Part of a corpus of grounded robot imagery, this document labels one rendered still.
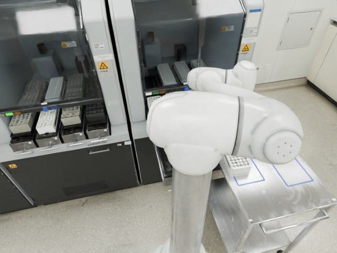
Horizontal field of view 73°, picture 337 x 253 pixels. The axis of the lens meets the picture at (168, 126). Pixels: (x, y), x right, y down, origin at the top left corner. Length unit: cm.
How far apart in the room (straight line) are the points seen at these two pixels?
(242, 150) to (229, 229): 124
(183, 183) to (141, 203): 151
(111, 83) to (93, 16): 37
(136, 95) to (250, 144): 110
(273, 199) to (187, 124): 83
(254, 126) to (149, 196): 171
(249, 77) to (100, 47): 77
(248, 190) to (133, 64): 91
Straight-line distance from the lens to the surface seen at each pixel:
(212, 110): 45
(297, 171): 136
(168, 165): 125
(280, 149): 45
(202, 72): 99
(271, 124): 45
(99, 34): 129
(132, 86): 143
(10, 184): 200
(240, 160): 122
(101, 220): 207
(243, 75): 100
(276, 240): 174
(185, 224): 67
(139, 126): 158
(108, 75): 139
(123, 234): 197
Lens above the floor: 180
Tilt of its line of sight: 43 degrees down
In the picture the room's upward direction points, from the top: 2 degrees counter-clockwise
